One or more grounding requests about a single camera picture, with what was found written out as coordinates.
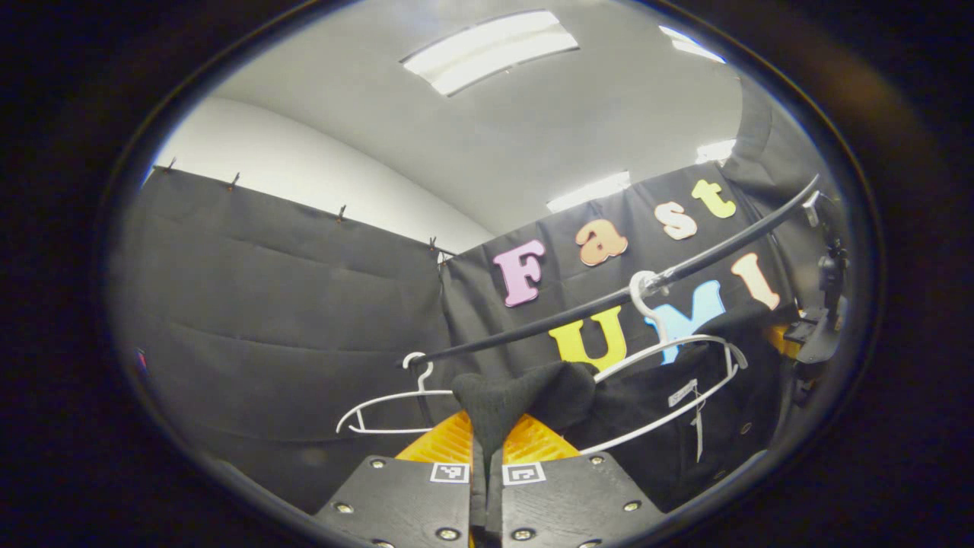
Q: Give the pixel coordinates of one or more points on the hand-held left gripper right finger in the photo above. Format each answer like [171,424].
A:
[563,502]

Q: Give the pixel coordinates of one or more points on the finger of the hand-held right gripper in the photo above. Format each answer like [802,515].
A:
[782,341]

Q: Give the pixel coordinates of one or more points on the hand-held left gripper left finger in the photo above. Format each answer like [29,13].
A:
[411,502]

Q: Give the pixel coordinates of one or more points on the black cardigan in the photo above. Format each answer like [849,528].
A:
[525,396]

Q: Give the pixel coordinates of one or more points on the white plastic hanger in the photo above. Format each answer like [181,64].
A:
[650,316]
[424,374]

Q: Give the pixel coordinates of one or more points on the black metal clothes rack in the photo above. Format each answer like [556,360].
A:
[533,323]

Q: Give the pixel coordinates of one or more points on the rectangular ceiling light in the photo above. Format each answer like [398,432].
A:
[689,44]
[590,192]
[715,151]

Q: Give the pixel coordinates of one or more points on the black backdrop cloth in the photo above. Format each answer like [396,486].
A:
[266,320]

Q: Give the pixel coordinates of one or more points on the large ceiling light panel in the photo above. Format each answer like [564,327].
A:
[491,49]

